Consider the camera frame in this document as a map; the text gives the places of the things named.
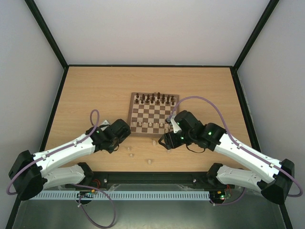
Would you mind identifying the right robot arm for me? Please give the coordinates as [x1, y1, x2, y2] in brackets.
[158, 110, 295, 205]

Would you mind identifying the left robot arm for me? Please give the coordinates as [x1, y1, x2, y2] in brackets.
[9, 119, 131, 201]

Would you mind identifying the wooden chess board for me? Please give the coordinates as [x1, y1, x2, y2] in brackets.
[127, 92, 180, 138]

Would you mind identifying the left circuit board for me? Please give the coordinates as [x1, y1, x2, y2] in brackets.
[76, 189, 98, 199]

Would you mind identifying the circuit board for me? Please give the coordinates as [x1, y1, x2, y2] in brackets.
[76, 189, 98, 199]
[210, 189, 232, 201]

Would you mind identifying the right circuit board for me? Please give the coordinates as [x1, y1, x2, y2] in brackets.
[210, 189, 232, 201]

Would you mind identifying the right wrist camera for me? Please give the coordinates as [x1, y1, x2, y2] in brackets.
[170, 118, 182, 134]

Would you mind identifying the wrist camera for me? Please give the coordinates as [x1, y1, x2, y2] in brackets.
[170, 118, 182, 134]
[99, 120, 110, 131]

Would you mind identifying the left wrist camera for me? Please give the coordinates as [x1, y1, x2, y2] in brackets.
[99, 120, 110, 131]

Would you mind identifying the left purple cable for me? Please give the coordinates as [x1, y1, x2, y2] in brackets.
[6, 109, 117, 228]

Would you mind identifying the black aluminium frame rail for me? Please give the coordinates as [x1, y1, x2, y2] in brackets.
[23, 170, 277, 189]

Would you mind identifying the grey slotted cable duct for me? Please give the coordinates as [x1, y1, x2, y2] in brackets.
[32, 190, 210, 201]

